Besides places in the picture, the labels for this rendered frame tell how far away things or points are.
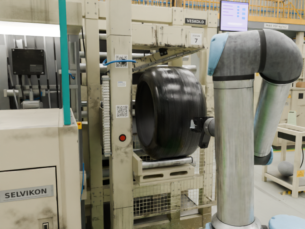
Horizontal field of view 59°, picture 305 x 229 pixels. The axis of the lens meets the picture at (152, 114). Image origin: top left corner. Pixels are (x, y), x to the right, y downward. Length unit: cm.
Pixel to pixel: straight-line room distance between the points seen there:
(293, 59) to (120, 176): 120
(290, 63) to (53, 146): 70
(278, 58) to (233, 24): 483
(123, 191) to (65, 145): 93
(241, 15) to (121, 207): 465
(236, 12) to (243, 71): 492
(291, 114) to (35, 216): 556
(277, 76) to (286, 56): 6
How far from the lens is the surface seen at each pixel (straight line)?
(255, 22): 874
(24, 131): 85
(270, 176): 402
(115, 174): 167
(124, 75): 158
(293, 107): 608
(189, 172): 172
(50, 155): 86
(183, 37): 201
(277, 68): 80
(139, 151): 188
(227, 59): 75
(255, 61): 76
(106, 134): 160
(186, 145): 158
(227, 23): 551
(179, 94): 150
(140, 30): 191
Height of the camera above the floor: 140
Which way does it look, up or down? 7 degrees down
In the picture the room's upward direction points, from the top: straight up
